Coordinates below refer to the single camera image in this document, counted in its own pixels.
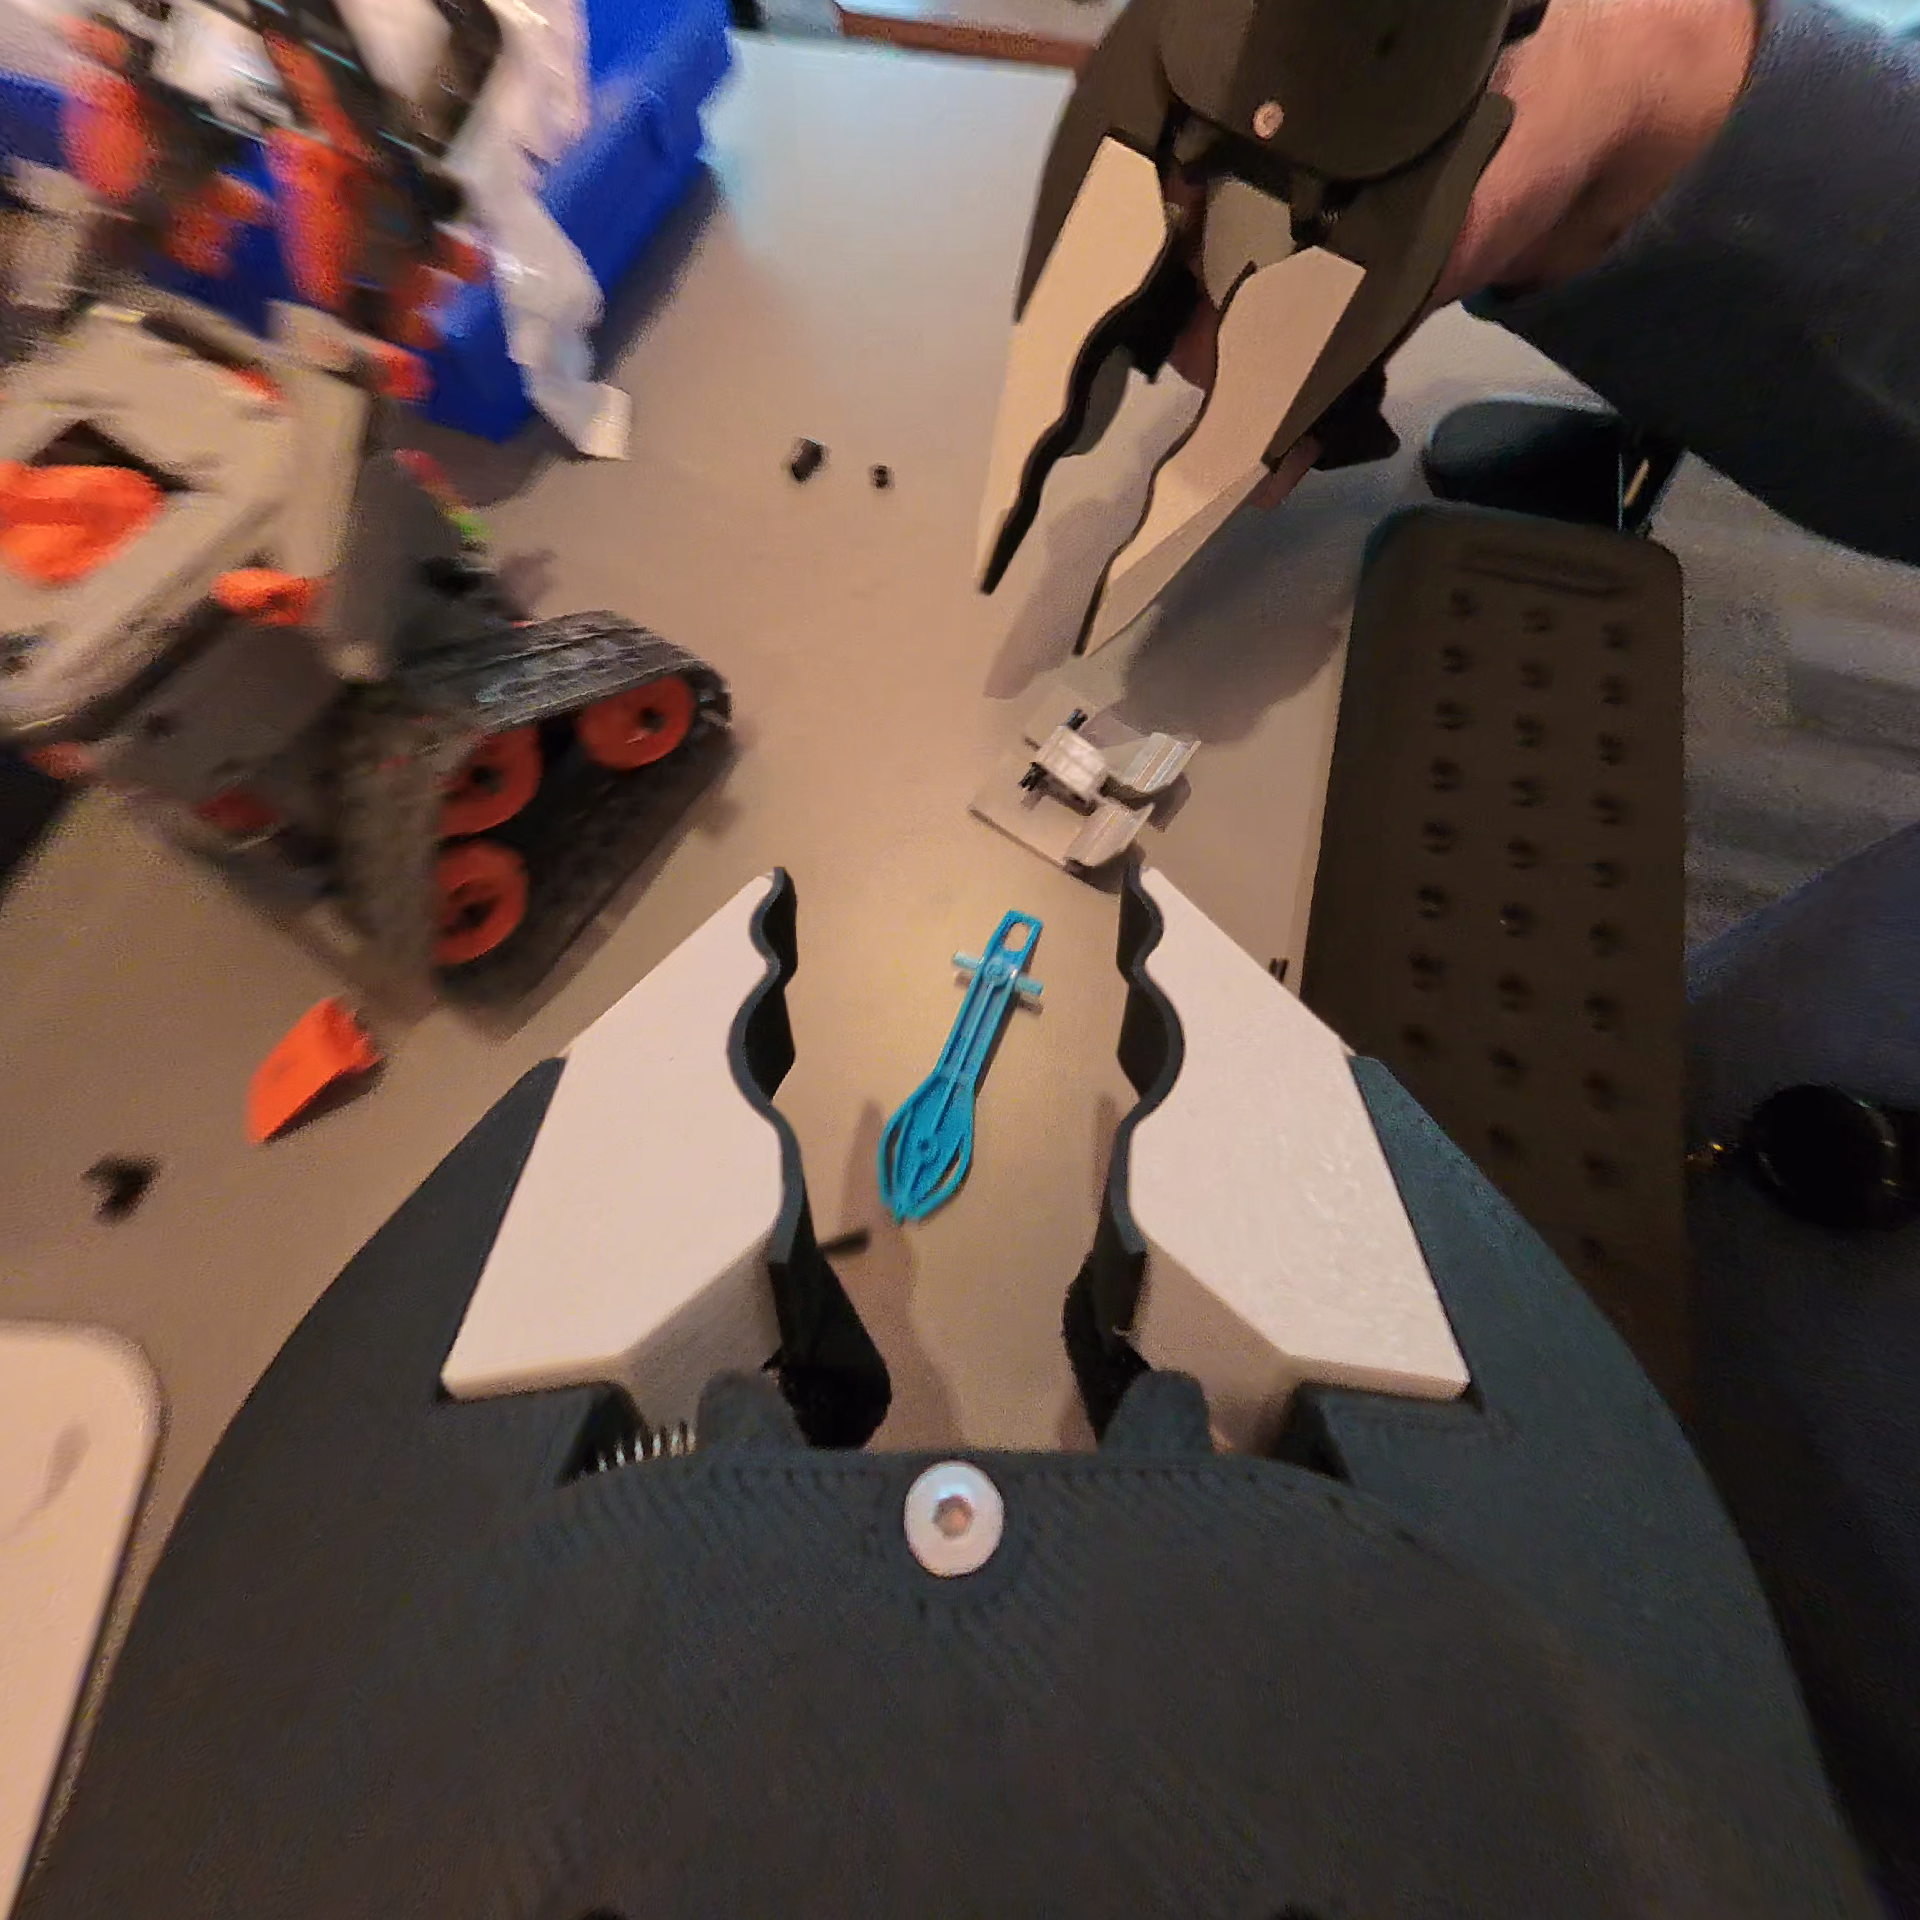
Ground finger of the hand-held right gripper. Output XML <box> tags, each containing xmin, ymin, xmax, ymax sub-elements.
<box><xmin>1070</xmin><ymin>182</ymin><xmax>1368</xmax><ymax>660</ymax></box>
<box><xmin>974</xmin><ymin>135</ymin><xmax>1187</xmax><ymax>595</ymax></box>

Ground grey orange tracked toy robot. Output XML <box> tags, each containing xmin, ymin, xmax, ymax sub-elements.
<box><xmin>0</xmin><ymin>277</ymin><xmax>737</xmax><ymax>1043</ymax></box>

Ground clear plastic bag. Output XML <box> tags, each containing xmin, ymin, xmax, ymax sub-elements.
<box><xmin>441</xmin><ymin>0</ymin><xmax>639</xmax><ymax>462</ymax></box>

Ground person's right forearm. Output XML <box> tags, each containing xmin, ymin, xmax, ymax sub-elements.
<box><xmin>1464</xmin><ymin>0</ymin><xmax>1920</xmax><ymax>570</ymax></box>

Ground blue plastic brick tool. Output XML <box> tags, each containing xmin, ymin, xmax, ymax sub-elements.
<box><xmin>877</xmin><ymin>906</ymin><xmax>1050</xmax><ymax>1225</ymax></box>

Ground grey plastic panel assembly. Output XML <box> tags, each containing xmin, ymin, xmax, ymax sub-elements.
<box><xmin>971</xmin><ymin>703</ymin><xmax>1200</xmax><ymax>872</ymax></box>

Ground orange plastic panel piece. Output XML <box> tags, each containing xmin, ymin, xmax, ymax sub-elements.
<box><xmin>245</xmin><ymin>996</ymin><xmax>385</xmax><ymax>1144</ymax></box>

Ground blue robot kit box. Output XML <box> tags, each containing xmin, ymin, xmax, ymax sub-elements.
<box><xmin>0</xmin><ymin>0</ymin><xmax>502</xmax><ymax>399</ymax></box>

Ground black perforated armrest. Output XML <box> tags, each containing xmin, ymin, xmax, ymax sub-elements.
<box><xmin>1297</xmin><ymin>504</ymin><xmax>1693</xmax><ymax>1397</ymax></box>

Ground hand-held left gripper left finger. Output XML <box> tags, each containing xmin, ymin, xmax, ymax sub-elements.
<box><xmin>440</xmin><ymin>866</ymin><xmax>810</xmax><ymax>1406</ymax></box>

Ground white stand base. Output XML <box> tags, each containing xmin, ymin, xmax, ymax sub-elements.
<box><xmin>0</xmin><ymin>1322</ymin><xmax>164</xmax><ymax>1862</ymax></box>

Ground black smooth armrest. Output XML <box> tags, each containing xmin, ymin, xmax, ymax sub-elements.
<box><xmin>1424</xmin><ymin>393</ymin><xmax>1685</xmax><ymax>539</ymax></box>

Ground person's right hand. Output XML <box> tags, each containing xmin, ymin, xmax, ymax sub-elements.
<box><xmin>1170</xmin><ymin>0</ymin><xmax>1763</xmax><ymax>511</ymax></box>

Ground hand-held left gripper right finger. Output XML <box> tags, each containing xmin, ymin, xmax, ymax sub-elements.
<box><xmin>1092</xmin><ymin>865</ymin><xmax>1475</xmax><ymax>1412</ymax></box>

